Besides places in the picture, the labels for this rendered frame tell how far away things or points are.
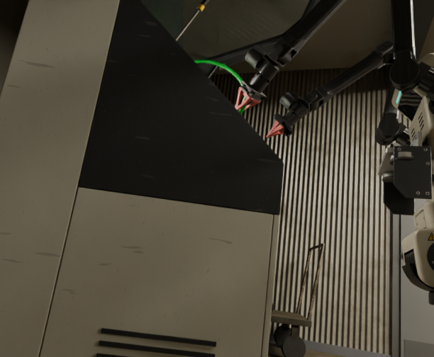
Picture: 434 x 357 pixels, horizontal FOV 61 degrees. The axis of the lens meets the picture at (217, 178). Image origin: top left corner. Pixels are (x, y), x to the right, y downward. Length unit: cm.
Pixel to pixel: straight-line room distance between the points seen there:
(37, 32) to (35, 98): 22
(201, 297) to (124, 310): 21
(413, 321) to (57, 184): 350
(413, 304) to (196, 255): 319
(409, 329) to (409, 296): 29
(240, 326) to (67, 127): 74
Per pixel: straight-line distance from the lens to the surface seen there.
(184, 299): 104
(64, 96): 120
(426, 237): 120
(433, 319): 407
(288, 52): 133
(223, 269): 104
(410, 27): 127
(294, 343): 332
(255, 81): 135
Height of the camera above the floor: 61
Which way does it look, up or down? 14 degrees up
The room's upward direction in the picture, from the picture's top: 7 degrees clockwise
